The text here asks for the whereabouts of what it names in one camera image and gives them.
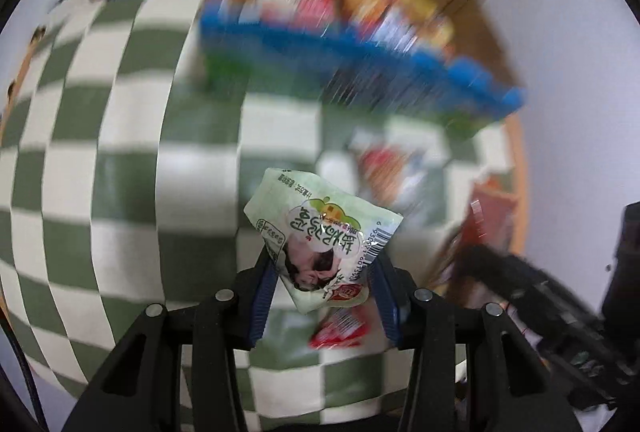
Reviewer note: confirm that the pale green snack packet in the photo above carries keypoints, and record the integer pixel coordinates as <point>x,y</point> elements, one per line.
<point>310,232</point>

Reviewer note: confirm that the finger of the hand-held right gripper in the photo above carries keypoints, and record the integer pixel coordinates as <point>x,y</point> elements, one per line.
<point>500,268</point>

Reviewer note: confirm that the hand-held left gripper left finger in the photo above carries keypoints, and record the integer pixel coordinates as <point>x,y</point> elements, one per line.
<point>261,307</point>

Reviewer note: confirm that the cream panda snack packet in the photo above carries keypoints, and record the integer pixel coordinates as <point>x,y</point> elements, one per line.
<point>395,28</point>

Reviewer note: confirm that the cardboard box blue print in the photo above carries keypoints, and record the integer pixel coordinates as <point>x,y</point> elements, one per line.
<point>350,57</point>

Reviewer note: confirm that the dark red snack packet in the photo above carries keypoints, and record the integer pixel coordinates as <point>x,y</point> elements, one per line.
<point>487,217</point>

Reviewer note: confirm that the large red snack packet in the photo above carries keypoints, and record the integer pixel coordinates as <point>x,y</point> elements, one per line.
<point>385,167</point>

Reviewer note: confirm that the gold snack packet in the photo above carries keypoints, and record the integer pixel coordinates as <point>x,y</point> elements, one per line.
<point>425,10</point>

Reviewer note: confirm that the red white label snack packet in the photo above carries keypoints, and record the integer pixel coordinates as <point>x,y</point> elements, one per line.
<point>340,329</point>

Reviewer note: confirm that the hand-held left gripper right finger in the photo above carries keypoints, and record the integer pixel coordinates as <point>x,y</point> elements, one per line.
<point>389,307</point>

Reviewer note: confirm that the green white checkered mat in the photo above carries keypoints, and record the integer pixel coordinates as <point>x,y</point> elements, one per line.
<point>75,162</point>

